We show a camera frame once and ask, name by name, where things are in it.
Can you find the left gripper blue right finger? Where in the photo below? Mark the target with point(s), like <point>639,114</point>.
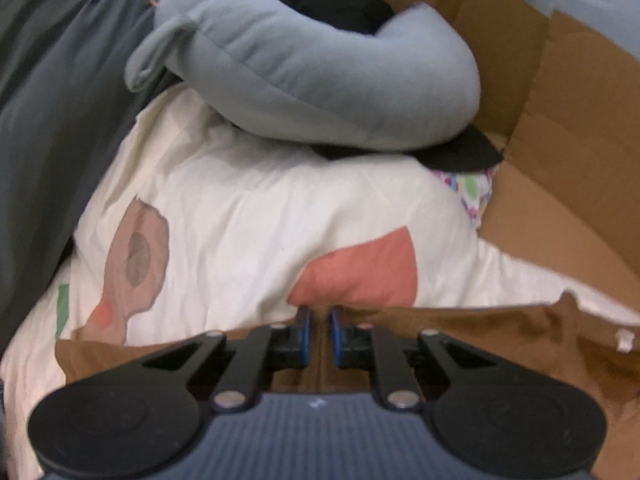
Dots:
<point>377,351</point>

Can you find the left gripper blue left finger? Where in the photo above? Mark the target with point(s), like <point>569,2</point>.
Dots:
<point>265,351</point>

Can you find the brown printed t-shirt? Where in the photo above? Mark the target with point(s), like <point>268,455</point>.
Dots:
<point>559,340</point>

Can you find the cream bear print blanket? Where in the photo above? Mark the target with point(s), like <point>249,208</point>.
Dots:
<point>200,225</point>

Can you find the colourful dotted cloth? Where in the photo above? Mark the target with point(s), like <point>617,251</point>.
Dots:
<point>473,188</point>

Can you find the black flat pad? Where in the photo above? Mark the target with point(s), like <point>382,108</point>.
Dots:
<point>468,152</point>

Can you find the brown cardboard sheet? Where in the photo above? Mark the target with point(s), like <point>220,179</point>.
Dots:
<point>563,100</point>

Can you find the grey neck pillow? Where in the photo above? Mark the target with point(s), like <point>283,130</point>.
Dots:
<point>278,74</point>

